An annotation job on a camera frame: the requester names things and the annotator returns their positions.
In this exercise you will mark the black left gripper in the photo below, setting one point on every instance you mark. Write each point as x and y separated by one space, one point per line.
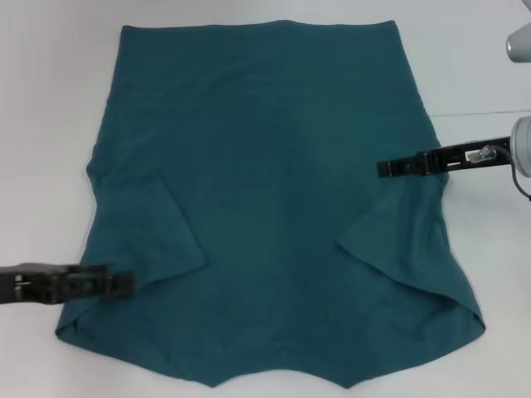
25 284

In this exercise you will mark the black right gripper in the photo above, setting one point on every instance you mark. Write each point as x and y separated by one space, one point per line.
450 159

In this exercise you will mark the blue t-shirt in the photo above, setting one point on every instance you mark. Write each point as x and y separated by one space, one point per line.
265 157

